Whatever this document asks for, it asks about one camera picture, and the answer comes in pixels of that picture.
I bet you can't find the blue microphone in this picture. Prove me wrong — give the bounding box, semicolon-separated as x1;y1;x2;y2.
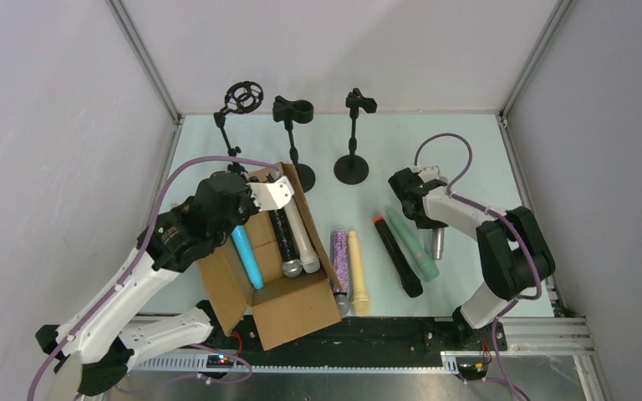
232;226;263;290

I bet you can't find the mint green microphone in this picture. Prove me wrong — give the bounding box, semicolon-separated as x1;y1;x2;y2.
385;207;440;282

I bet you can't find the purple glitter microphone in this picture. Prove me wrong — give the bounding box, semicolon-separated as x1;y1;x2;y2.
329;230;350;317

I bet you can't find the brown cardboard box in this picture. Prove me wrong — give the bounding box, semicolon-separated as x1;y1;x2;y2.
196;163;341;350

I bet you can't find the gold microphone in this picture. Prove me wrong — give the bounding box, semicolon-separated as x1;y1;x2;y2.
348;231;371;317

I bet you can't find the silver microphone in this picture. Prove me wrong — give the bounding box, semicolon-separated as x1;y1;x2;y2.
431;227;445;260

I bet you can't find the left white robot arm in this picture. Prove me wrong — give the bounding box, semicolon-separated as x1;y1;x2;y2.
36;172;258;400

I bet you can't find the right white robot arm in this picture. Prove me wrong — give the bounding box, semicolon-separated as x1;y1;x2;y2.
388;166;556;333

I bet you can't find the right round base mic stand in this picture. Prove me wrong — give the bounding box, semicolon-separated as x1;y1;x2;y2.
334;88;378;185

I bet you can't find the round base mic stand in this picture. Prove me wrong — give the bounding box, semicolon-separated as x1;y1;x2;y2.
334;88;378;185
272;94;318;193

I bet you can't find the middle round base mic stand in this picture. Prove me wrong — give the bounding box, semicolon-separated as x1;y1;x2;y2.
272;94;318;193

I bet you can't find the white microphone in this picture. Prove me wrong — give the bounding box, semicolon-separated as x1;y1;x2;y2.
283;200;321;274

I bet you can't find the left controller board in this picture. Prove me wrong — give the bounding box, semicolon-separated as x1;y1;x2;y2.
201;354;237;370

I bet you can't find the controller board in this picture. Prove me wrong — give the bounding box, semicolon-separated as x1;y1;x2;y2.
201;354;237;370
456;362;490;382

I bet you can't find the right controller board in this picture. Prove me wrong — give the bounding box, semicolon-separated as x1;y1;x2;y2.
456;362;490;382

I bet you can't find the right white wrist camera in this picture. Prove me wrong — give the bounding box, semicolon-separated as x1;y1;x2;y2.
410;165;443;182

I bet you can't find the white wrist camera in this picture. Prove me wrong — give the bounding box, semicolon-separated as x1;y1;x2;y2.
410;165;443;182
247;175;295;212

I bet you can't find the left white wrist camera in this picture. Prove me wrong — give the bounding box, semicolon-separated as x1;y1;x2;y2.
247;175;295;212

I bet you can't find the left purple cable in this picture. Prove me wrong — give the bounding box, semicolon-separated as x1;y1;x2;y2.
26;155;283;401

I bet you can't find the tripod shock mount stand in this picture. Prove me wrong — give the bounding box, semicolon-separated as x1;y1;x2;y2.
212;81;264;174

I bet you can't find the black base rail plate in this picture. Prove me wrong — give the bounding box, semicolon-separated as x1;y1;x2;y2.
204;317;507;371

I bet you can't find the aluminium frame post left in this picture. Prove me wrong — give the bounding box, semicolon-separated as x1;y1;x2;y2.
104;0;182;125

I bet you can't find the aluminium frame post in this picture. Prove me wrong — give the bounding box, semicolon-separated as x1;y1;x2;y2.
104;0;182;125
498;0;576;121

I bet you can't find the aluminium frame post right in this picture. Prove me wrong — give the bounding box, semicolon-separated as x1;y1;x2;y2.
498;0;576;121

